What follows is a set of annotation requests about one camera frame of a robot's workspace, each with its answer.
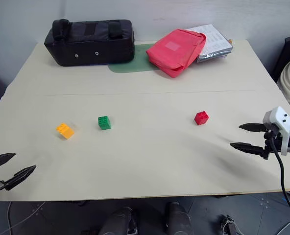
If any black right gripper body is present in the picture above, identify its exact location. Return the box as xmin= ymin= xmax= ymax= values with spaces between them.
xmin=263 ymin=129 xmax=283 ymax=158

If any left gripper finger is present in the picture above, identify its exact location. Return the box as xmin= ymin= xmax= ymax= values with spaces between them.
xmin=0 ymin=153 xmax=17 ymax=170
xmin=4 ymin=165 xmax=37 ymax=191

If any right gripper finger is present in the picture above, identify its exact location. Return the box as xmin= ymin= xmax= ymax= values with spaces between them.
xmin=230 ymin=142 xmax=268 ymax=160
xmin=238 ymin=123 xmax=267 ymax=134

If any red toy brick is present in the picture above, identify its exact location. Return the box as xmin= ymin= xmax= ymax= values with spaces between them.
xmin=193 ymin=110 xmax=210 ymax=126

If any orange toy brick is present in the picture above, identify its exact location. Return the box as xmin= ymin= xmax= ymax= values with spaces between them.
xmin=56 ymin=122 xmax=75 ymax=141

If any black chair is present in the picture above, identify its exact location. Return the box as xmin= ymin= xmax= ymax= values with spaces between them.
xmin=271 ymin=35 xmax=290 ymax=84

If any small dark floor device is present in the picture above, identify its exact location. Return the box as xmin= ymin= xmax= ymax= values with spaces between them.
xmin=219 ymin=214 xmax=242 ymax=235

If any silver printed document bag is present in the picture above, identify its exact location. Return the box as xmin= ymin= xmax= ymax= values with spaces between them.
xmin=185 ymin=23 xmax=234 ymax=64

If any dark rounded shape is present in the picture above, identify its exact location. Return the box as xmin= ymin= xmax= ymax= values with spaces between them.
xmin=164 ymin=201 xmax=195 ymax=235
xmin=97 ymin=206 xmax=139 ymax=235

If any green toy brick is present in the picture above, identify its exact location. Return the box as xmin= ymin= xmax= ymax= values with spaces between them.
xmin=97 ymin=115 xmax=112 ymax=131

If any red fabric pouch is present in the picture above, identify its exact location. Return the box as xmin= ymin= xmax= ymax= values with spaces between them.
xmin=145 ymin=29 xmax=207 ymax=79

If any green mat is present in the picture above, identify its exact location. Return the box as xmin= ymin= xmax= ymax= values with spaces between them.
xmin=108 ymin=43 xmax=161 ymax=73

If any black padded bag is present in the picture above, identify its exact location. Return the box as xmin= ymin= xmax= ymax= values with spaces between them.
xmin=44 ymin=19 xmax=136 ymax=67

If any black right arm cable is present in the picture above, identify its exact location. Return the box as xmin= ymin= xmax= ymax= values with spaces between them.
xmin=269 ymin=136 xmax=290 ymax=232

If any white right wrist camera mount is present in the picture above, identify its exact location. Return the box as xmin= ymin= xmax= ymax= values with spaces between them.
xmin=262 ymin=106 xmax=290 ymax=156

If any white floor cable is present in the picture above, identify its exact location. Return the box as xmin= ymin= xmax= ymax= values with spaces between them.
xmin=0 ymin=201 xmax=48 ymax=235

